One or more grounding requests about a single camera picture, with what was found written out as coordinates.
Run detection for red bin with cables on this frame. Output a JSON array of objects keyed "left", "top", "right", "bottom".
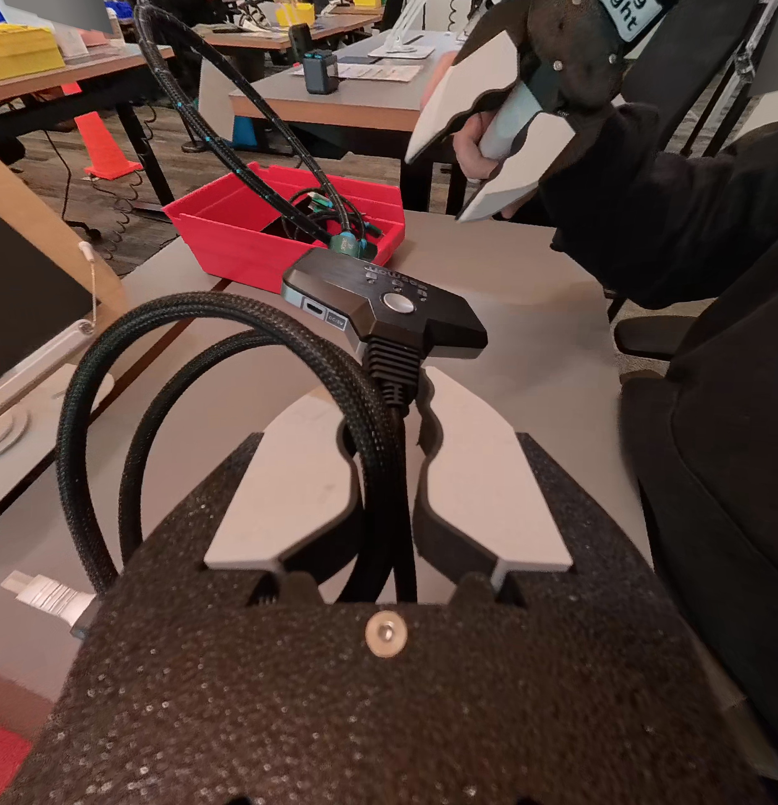
[{"left": 162, "top": 162, "right": 406, "bottom": 295}]

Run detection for black display panel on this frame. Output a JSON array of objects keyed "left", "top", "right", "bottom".
[{"left": 0, "top": 208, "right": 91, "bottom": 387}]

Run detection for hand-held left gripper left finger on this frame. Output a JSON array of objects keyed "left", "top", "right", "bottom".
[{"left": 202, "top": 390, "right": 366, "bottom": 576}]

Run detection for person's right forearm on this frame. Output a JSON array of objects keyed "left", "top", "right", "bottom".
[{"left": 533, "top": 101, "right": 778, "bottom": 310}]

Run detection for black video switch box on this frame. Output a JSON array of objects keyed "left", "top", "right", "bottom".
[{"left": 282, "top": 247, "right": 488, "bottom": 361}]

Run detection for yellow storage bins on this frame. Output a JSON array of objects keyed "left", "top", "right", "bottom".
[{"left": 0, "top": 25, "right": 67, "bottom": 81}]

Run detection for black office chair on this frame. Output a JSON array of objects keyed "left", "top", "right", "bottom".
[{"left": 614, "top": 252, "right": 778, "bottom": 787}]

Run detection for long wooden-edged table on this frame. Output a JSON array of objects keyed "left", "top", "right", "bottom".
[{"left": 0, "top": 44, "right": 176, "bottom": 208}]

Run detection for braided cable with green plug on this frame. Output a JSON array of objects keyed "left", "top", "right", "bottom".
[{"left": 134, "top": 0, "right": 390, "bottom": 262}]

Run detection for white stand base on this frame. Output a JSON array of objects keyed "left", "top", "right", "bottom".
[{"left": 0, "top": 327, "right": 116, "bottom": 466}]

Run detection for grey desk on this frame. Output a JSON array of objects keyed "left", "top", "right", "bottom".
[{"left": 0, "top": 210, "right": 748, "bottom": 743}]

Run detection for white desk stand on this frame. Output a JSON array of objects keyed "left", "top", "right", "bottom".
[{"left": 367, "top": 0, "right": 437, "bottom": 60}]

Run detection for white paper sheet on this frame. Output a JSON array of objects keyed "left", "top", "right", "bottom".
[{"left": 291, "top": 60, "right": 421, "bottom": 83}]

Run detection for black cable green plug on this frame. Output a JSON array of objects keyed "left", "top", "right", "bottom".
[
  {"left": 282, "top": 187, "right": 372, "bottom": 247},
  {"left": 354, "top": 220, "right": 390, "bottom": 262}
]

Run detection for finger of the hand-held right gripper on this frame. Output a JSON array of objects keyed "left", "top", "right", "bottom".
[
  {"left": 403, "top": 30, "right": 523, "bottom": 166},
  {"left": 455, "top": 112, "right": 578, "bottom": 225}
]

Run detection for thick black braided cable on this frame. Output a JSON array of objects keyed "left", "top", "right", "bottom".
[{"left": 57, "top": 292, "right": 427, "bottom": 605}]

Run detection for black and blue box device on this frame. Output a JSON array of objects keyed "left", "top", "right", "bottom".
[{"left": 301, "top": 50, "right": 339, "bottom": 95}]

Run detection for red ridged bin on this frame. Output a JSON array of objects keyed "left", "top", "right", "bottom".
[{"left": 0, "top": 717, "right": 34, "bottom": 805}]

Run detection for grey-top table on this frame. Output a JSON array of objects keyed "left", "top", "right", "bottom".
[{"left": 228, "top": 53, "right": 465, "bottom": 215}]

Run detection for person's right hand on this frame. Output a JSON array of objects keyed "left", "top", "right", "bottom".
[{"left": 453, "top": 115, "right": 512, "bottom": 184}]

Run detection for white cable plug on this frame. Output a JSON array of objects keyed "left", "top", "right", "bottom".
[{"left": 0, "top": 569, "right": 97, "bottom": 639}]

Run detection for far wooden table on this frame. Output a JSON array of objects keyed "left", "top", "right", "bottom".
[{"left": 194, "top": 13, "right": 383, "bottom": 52}]

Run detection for orange traffic cone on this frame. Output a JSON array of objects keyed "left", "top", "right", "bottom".
[{"left": 74, "top": 112, "right": 143, "bottom": 181}]

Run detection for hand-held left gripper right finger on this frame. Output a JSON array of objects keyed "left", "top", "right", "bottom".
[{"left": 413, "top": 366, "right": 574, "bottom": 595}]

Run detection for wooden panel support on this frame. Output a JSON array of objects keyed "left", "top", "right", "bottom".
[{"left": 0, "top": 148, "right": 124, "bottom": 318}]

